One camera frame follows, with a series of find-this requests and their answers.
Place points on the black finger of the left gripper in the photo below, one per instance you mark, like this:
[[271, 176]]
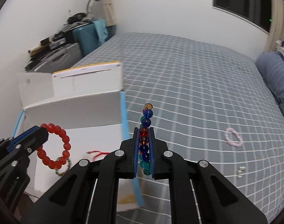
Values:
[[27, 146]]

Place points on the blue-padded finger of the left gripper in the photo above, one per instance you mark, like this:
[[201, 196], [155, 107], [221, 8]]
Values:
[[10, 143]]

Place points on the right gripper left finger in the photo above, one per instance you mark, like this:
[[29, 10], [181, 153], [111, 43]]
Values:
[[88, 192]]

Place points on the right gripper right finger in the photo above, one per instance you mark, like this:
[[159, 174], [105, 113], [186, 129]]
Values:
[[199, 193]]

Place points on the red cord bracelet gold charm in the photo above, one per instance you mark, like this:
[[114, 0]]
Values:
[[96, 154]]

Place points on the white pearl earrings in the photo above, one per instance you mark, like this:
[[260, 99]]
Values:
[[240, 171]]

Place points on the blue yellow cardboard box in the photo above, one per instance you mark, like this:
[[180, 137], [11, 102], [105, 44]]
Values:
[[88, 102]]

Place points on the grey checked bed sheet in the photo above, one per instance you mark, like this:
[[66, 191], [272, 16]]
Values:
[[209, 102]]

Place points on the grey hard suitcase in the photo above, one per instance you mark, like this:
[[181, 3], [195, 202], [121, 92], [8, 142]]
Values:
[[57, 60]]

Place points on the black clutter on suitcases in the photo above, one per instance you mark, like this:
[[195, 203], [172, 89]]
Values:
[[62, 37]]

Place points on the teal suitcase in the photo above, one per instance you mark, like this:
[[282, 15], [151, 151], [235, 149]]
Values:
[[86, 36]]

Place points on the blue striped rolled duvet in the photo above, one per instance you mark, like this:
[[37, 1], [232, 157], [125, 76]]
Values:
[[271, 67]]

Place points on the teal cloth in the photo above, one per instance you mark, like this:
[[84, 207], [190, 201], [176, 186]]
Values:
[[101, 30]]

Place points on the beige curtain right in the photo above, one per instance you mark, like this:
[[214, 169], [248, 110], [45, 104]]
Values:
[[277, 25]]

